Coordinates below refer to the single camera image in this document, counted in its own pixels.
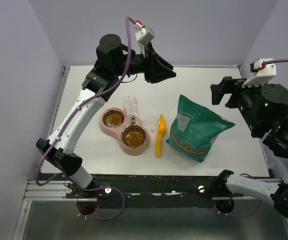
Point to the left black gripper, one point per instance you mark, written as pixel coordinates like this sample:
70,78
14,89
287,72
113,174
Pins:
153,73

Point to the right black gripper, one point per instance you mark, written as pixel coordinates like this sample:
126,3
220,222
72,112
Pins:
228,84

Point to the green pet food bag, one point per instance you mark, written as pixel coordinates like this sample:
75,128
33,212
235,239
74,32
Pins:
195,129

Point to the yellow plastic scoop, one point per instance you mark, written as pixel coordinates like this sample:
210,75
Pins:
162,129

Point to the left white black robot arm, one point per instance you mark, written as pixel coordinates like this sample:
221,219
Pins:
114,61

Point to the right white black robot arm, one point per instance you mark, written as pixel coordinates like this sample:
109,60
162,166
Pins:
264,108

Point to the pink double pet feeder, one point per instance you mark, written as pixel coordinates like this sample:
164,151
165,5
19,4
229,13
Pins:
116,133

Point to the clear water bottle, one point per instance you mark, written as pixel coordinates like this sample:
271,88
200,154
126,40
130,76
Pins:
131,109

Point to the rear steel bowl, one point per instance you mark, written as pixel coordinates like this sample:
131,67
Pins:
113,118

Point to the steel bowl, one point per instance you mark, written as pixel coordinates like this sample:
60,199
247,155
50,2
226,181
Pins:
132,127
113,118

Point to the front steel bowl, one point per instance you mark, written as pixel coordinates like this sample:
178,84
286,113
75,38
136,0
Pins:
132,127

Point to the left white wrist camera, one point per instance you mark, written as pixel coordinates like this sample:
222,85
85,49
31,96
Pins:
143,35

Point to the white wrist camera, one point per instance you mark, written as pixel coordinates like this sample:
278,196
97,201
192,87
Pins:
143,35
263,73

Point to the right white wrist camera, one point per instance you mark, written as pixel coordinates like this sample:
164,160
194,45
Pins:
263,73

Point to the black mounting rail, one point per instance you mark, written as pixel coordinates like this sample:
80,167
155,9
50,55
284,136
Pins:
152,192

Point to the aluminium frame extrusion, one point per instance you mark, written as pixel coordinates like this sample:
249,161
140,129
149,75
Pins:
54,191

